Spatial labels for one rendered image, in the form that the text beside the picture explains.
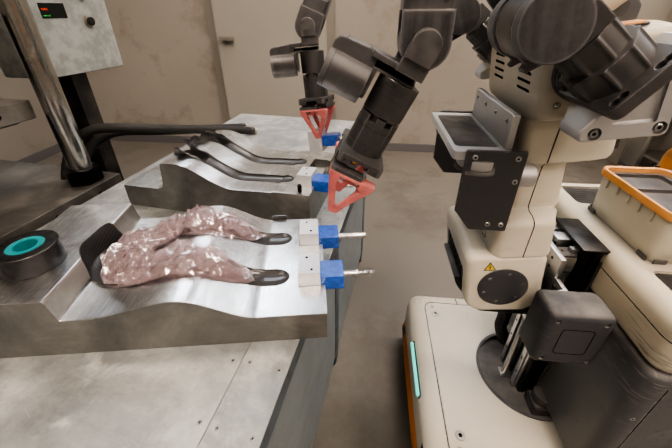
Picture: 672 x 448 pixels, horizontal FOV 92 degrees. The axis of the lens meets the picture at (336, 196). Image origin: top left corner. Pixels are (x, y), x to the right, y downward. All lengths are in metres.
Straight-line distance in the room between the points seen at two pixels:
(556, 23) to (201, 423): 0.61
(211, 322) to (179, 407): 0.11
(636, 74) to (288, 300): 0.52
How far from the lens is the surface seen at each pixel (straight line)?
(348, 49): 0.44
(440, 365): 1.20
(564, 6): 0.44
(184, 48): 3.67
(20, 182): 1.41
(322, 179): 0.77
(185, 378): 0.57
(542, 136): 0.69
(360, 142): 0.45
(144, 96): 4.02
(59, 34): 1.40
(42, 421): 0.62
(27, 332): 0.66
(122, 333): 0.60
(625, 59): 0.50
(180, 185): 0.89
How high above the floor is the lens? 1.25
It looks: 30 degrees down
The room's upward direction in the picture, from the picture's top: straight up
